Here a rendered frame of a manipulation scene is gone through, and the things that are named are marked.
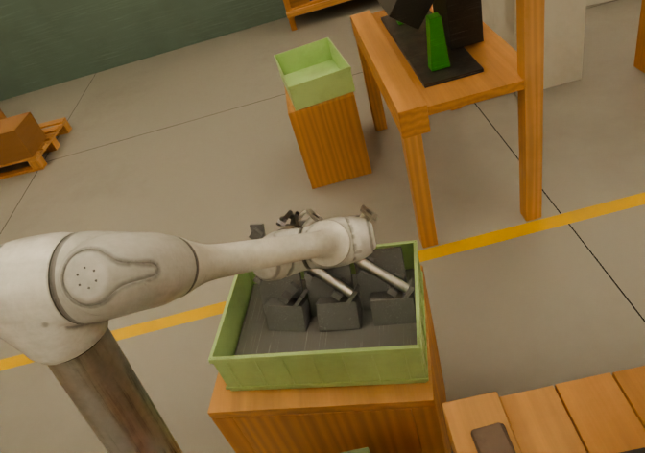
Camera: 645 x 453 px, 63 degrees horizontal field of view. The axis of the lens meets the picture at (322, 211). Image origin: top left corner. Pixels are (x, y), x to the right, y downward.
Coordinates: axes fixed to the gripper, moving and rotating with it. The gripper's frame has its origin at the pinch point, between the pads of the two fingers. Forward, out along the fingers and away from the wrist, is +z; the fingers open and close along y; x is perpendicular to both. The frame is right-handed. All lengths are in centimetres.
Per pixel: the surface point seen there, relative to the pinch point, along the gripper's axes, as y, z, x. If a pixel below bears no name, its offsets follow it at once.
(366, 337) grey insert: -34.4, -1.9, 17.5
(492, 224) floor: -77, 161, -11
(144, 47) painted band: 341, 507, 122
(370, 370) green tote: -39.4, -13.7, 19.2
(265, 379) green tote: -17.7, -13.2, 43.1
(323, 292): -16.4, 5.8, 17.7
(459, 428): -60, -33, 7
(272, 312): -7.2, 1.5, 32.3
